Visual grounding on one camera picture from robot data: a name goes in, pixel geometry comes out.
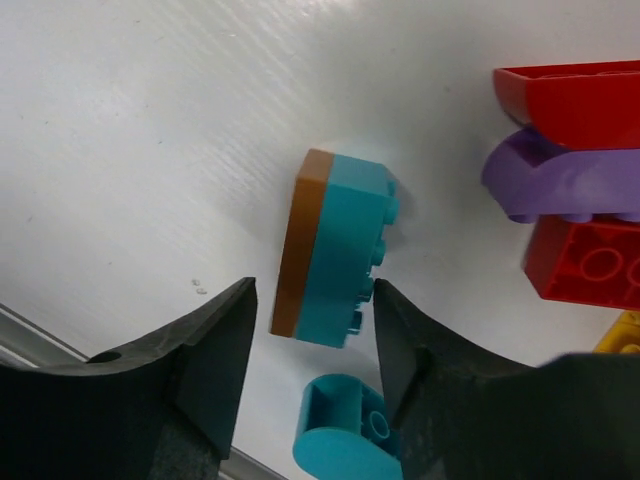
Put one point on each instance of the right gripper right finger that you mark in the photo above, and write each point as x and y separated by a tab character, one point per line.
463	412

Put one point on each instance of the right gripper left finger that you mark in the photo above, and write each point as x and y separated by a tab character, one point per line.
163	406

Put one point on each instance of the teal stepped lego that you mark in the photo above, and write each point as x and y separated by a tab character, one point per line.
359	203

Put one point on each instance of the brown lego plate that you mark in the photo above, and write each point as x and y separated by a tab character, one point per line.
306	206

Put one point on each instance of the teal rounded lego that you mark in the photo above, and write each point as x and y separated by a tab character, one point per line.
343	432

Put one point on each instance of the yellow oval lego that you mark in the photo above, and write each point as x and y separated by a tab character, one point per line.
623	337

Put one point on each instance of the red rectangular lego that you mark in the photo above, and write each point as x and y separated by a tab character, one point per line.
593	263

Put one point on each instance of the purple curved lego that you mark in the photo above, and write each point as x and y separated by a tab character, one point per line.
530	177

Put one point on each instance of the red curved lego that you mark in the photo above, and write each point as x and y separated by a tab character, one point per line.
584	106

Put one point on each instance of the aluminium front rail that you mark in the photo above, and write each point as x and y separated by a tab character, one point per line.
25	345

